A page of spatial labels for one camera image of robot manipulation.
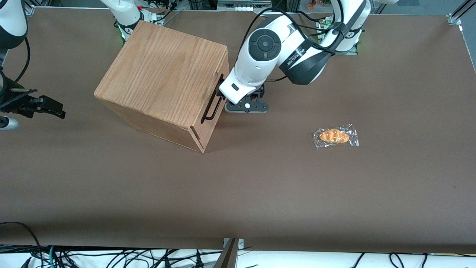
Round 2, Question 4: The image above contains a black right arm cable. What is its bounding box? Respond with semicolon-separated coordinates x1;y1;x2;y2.
14;37;31;84

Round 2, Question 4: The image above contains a paper table cover sheet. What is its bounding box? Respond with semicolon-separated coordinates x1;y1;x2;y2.
0;7;476;254

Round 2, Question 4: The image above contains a looped black cable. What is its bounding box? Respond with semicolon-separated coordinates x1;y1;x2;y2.
0;222;42;268

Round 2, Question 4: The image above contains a short curved black cable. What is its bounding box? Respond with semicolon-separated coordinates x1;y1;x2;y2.
296;10;328;25

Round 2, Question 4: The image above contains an orange flower decoration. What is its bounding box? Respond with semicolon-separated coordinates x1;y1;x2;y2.
306;0;333;10

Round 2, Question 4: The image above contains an oak wooden drawer cabinet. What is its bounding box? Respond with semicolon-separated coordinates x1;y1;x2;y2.
94;20;231;154

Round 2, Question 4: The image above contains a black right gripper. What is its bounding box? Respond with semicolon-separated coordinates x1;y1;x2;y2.
0;95;66;119

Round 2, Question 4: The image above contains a silver metal bracket plate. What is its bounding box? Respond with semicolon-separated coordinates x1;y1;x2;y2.
222;237;245;249

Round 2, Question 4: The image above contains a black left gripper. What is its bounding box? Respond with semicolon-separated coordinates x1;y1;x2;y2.
217;85;265;103

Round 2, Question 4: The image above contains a grey angled metal beam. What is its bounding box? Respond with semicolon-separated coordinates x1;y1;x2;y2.
213;238;239;268

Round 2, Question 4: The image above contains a bread roll in clear wrapper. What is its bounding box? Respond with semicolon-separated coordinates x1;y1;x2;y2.
312;124;360;150

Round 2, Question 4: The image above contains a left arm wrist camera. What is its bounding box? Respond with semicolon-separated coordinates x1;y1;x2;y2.
225;100;269;114

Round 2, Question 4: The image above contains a grey equipment box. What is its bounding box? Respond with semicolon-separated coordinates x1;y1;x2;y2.
217;0;273;12

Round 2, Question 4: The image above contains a wooden drawer with black handle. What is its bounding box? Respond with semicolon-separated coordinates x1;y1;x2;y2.
191;47;232;149

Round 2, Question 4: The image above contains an aluminium frame profile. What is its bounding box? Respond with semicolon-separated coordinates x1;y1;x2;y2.
452;0;476;21

